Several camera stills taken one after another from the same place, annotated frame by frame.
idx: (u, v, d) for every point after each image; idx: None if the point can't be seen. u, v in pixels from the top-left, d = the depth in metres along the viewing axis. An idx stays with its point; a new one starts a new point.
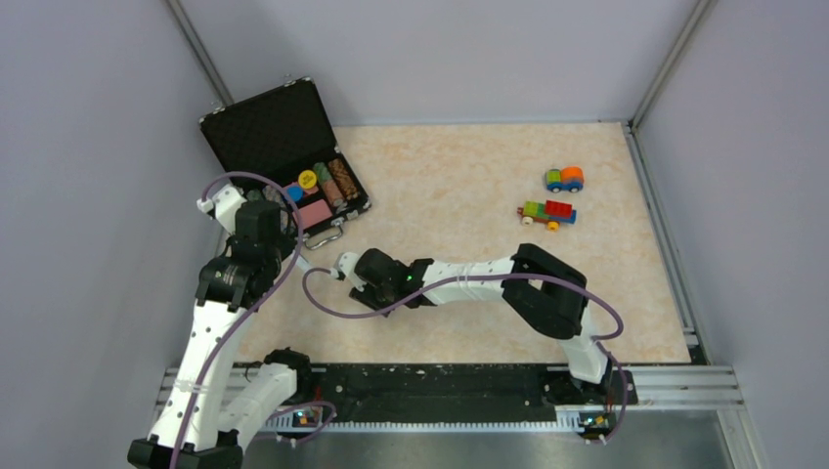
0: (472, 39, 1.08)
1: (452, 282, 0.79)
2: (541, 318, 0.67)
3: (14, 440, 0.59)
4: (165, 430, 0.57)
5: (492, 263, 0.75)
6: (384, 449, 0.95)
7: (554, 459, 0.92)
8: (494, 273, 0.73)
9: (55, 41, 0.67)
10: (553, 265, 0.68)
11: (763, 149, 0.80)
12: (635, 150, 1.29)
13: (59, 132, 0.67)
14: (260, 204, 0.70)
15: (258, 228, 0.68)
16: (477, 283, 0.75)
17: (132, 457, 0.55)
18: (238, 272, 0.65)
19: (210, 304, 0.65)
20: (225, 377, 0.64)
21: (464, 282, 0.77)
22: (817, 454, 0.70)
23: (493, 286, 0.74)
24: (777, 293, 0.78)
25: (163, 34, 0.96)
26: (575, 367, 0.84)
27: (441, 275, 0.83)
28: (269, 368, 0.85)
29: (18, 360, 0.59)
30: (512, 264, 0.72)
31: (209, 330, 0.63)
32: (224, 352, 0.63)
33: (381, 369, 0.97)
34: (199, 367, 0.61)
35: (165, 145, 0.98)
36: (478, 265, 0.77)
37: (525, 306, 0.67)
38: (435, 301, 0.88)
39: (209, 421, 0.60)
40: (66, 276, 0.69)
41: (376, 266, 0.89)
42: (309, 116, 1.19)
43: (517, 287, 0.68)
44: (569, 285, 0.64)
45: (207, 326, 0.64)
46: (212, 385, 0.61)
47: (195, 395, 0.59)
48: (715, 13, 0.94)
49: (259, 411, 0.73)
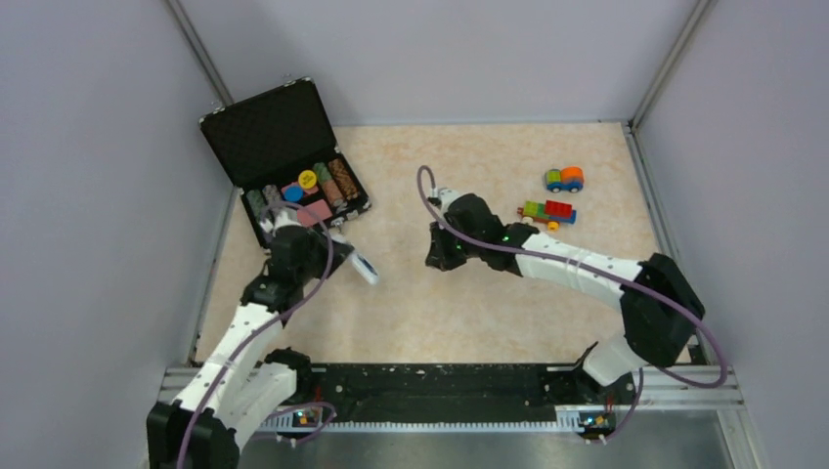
0: (472, 39, 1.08)
1: (559, 262, 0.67)
2: (645, 336, 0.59)
3: (15, 440, 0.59)
4: (189, 397, 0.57)
5: (614, 259, 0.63)
6: (383, 449, 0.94)
7: (554, 459, 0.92)
8: (614, 271, 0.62)
9: (55, 43, 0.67)
10: (679, 289, 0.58)
11: (764, 149, 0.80)
12: (635, 150, 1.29)
13: (59, 132, 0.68)
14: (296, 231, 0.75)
15: (291, 254, 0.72)
16: (590, 274, 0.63)
17: (150, 414, 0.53)
18: (277, 291, 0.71)
19: (251, 305, 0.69)
20: (247, 367, 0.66)
21: (575, 269, 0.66)
22: (817, 456, 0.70)
23: (607, 285, 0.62)
24: (777, 293, 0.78)
25: (163, 34, 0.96)
26: (592, 362, 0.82)
27: (546, 249, 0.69)
28: (270, 367, 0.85)
29: (20, 360, 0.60)
30: (639, 270, 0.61)
31: (246, 323, 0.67)
32: (256, 343, 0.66)
33: (381, 369, 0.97)
34: (234, 348, 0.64)
35: (165, 146, 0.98)
36: (595, 256, 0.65)
37: (638, 318, 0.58)
38: (525, 273, 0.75)
39: (226, 402, 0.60)
40: (66, 278, 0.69)
41: (474, 209, 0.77)
42: (309, 117, 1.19)
43: (640, 294, 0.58)
44: (692, 319, 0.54)
45: (245, 320, 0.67)
46: (239, 367, 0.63)
47: (225, 368, 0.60)
48: (715, 13, 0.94)
49: (256, 414, 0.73)
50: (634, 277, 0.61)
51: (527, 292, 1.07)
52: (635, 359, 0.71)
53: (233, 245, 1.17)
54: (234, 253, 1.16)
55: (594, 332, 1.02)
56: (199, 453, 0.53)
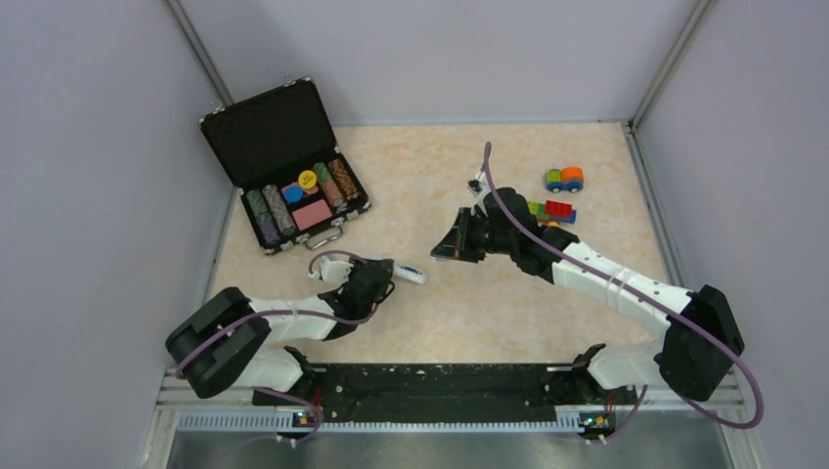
0: (472, 39, 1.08)
1: (601, 279, 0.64)
2: (680, 368, 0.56)
3: (16, 438, 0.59)
4: (260, 304, 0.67)
5: (660, 285, 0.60)
6: (384, 448, 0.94)
7: (554, 459, 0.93)
8: (661, 297, 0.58)
9: (55, 43, 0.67)
10: (727, 332, 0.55)
11: (765, 149, 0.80)
12: (635, 150, 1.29)
13: (59, 133, 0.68)
14: (380, 273, 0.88)
15: (364, 290, 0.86)
16: (634, 299, 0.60)
17: (231, 290, 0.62)
18: (337, 309, 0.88)
19: (323, 302, 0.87)
20: (295, 329, 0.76)
21: (618, 289, 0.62)
22: (818, 457, 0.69)
23: (652, 313, 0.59)
24: (778, 294, 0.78)
25: (163, 34, 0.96)
26: (595, 363, 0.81)
27: (587, 262, 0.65)
28: (287, 353, 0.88)
29: (21, 359, 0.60)
30: (687, 302, 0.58)
31: (314, 307, 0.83)
32: (314, 318, 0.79)
33: (381, 369, 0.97)
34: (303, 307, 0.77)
35: (165, 145, 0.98)
36: (640, 277, 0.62)
37: (680, 349, 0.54)
38: (559, 280, 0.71)
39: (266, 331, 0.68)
40: (66, 277, 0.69)
41: (514, 208, 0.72)
42: (309, 116, 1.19)
43: (687, 328, 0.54)
44: (737, 360, 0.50)
45: (314, 306, 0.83)
46: (294, 322, 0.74)
47: (290, 310, 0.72)
48: (715, 13, 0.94)
49: (256, 373, 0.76)
50: (681, 309, 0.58)
51: (527, 292, 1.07)
52: (641, 366, 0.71)
53: (234, 244, 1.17)
54: (234, 253, 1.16)
55: (594, 332, 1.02)
56: (227, 343, 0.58)
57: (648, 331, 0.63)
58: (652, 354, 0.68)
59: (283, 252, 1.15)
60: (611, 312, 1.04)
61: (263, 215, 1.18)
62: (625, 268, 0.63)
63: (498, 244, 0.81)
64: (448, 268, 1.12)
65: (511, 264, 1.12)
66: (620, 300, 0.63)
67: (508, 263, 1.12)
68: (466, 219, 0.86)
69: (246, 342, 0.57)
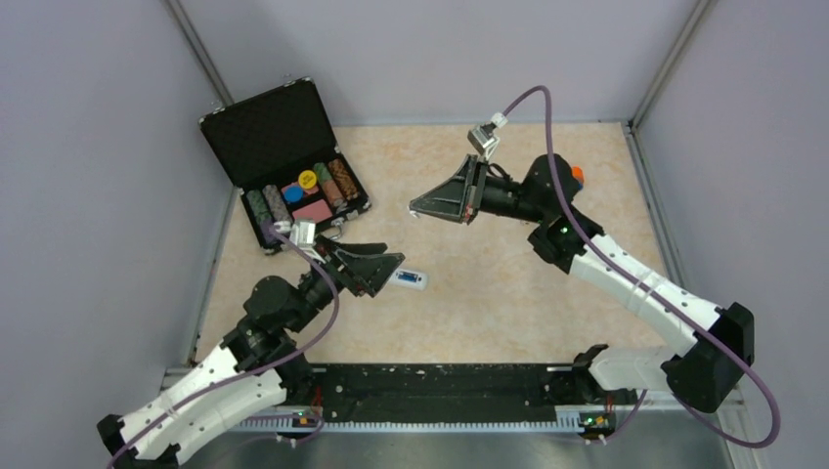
0: (472, 40, 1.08)
1: (628, 283, 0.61)
2: (693, 381, 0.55)
3: (17, 438, 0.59)
4: (129, 426, 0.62)
5: (687, 297, 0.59)
6: (384, 449, 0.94)
7: (554, 459, 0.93)
8: (688, 311, 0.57)
9: (55, 42, 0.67)
10: (750, 350, 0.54)
11: (764, 149, 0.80)
12: (635, 150, 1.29)
13: (61, 133, 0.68)
14: (276, 294, 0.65)
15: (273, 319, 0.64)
16: (661, 309, 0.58)
17: (98, 427, 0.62)
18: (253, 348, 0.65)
19: (228, 353, 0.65)
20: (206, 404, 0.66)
21: (644, 294, 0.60)
22: (817, 458, 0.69)
23: (679, 326, 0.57)
24: (777, 293, 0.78)
25: (163, 34, 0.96)
26: (596, 363, 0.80)
27: (612, 259, 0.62)
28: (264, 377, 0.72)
29: (22, 358, 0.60)
30: (716, 319, 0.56)
31: (209, 373, 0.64)
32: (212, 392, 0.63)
33: (381, 369, 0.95)
34: (184, 395, 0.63)
35: (165, 145, 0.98)
36: (669, 285, 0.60)
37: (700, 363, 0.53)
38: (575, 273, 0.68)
39: (164, 438, 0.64)
40: (67, 278, 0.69)
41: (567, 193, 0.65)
42: (309, 117, 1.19)
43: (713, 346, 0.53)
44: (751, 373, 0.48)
45: (211, 367, 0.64)
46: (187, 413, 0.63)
47: (162, 417, 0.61)
48: (715, 14, 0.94)
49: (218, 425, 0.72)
50: (710, 326, 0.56)
51: (527, 293, 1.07)
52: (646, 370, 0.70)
53: (234, 244, 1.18)
54: (235, 254, 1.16)
55: (594, 332, 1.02)
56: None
57: (664, 338, 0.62)
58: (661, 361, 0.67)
59: (283, 252, 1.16)
60: (611, 312, 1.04)
61: (264, 215, 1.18)
62: (653, 274, 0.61)
63: (516, 213, 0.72)
64: (448, 268, 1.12)
65: (511, 264, 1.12)
66: (643, 305, 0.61)
67: (508, 263, 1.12)
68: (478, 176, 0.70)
69: None
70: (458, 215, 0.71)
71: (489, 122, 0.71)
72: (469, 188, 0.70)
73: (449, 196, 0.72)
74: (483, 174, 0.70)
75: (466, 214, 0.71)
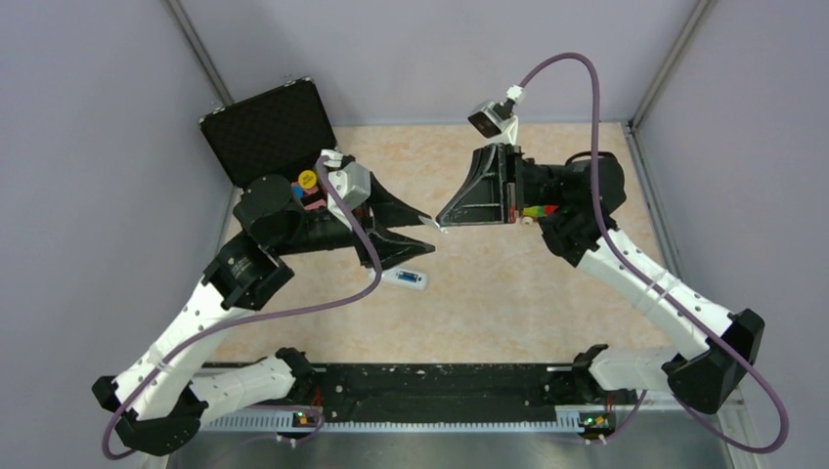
0: (472, 39, 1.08)
1: (640, 284, 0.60)
2: (694, 382, 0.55)
3: (17, 435, 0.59)
4: (125, 384, 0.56)
5: (701, 301, 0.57)
6: (384, 449, 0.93)
7: (553, 459, 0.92)
8: (701, 314, 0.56)
9: (55, 41, 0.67)
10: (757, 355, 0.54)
11: (766, 148, 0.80)
12: (635, 150, 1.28)
13: (62, 133, 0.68)
14: (272, 197, 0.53)
15: (261, 229, 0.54)
16: (672, 310, 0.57)
17: (94, 391, 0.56)
18: (239, 273, 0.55)
19: (212, 289, 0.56)
20: (203, 354, 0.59)
21: (658, 296, 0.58)
22: (818, 458, 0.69)
23: (691, 332, 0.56)
24: (778, 292, 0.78)
25: (162, 33, 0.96)
26: (594, 363, 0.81)
27: (626, 256, 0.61)
28: (277, 362, 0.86)
29: (22, 357, 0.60)
30: (728, 324, 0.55)
31: (196, 316, 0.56)
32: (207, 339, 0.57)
33: (381, 369, 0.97)
34: (174, 342, 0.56)
35: (165, 144, 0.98)
36: (683, 289, 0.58)
37: (705, 365, 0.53)
38: (584, 269, 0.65)
39: (166, 397, 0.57)
40: (67, 277, 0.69)
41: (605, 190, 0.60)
42: (308, 116, 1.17)
43: (721, 351, 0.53)
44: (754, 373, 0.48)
45: (197, 308, 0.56)
46: (181, 365, 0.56)
47: (153, 371, 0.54)
48: (715, 13, 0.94)
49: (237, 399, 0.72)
50: (721, 333, 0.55)
51: (527, 292, 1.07)
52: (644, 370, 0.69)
53: None
54: None
55: (594, 332, 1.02)
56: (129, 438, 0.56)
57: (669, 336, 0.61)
58: (662, 361, 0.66)
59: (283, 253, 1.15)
60: (611, 312, 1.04)
61: None
62: (668, 275, 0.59)
63: (540, 201, 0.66)
64: (447, 268, 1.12)
65: (511, 264, 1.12)
66: (653, 305, 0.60)
67: (508, 263, 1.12)
68: (507, 167, 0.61)
69: (131, 443, 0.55)
70: (505, 220, 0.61)
71: (505, 98, 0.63)
72: (506, 184, 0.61)
73: (482, 199, 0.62)
74: (519, 165, 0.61)
75: (512, 218, 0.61)
